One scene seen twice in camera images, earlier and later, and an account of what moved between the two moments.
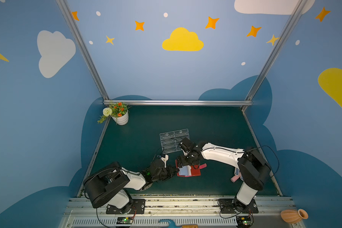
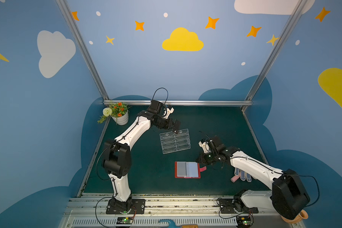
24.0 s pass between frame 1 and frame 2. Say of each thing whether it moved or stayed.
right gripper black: moved
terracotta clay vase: stayed
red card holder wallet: moved
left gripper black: moved
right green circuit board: stayed
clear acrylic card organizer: stayed
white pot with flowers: stayed
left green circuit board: stayed
